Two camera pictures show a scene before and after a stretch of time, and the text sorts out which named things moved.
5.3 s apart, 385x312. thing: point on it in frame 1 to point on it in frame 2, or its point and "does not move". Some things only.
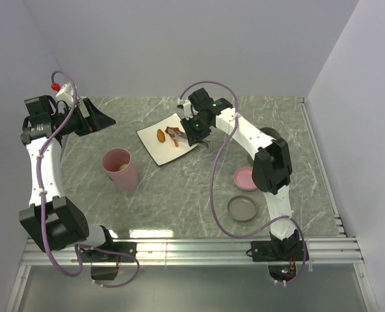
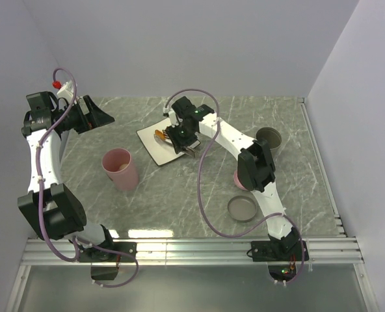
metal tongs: x=207 y=142 to x=187 y=149
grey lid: x=242 y=208 does not move
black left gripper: x=96 y=120 does not move
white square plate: x=166 y=151 does not move
